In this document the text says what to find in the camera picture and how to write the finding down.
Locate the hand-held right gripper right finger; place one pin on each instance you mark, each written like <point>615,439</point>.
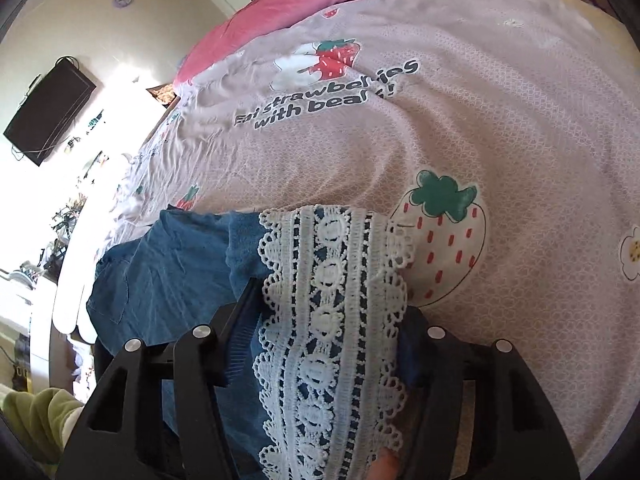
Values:
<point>440,360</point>

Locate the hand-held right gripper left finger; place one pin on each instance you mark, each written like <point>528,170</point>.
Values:
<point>240,330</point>

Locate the blue denim pants lace trim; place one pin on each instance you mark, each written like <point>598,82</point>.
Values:
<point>165,270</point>

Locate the person's foot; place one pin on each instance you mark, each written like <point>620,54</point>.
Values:
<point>385,466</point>

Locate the cluttered white desk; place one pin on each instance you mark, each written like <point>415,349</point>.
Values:
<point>30,300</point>

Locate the green cloth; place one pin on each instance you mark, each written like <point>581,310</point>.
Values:
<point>35,415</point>

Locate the strawberry print pink bedspread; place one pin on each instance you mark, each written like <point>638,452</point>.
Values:
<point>500,135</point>

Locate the floral orange cloth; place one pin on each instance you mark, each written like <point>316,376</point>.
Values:
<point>162,92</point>

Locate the pink quilt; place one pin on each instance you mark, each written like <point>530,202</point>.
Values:
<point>300,0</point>

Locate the yellow bed mat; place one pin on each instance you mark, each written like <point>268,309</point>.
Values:
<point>610,15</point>

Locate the black wall television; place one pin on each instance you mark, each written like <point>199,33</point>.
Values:
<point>50,110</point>

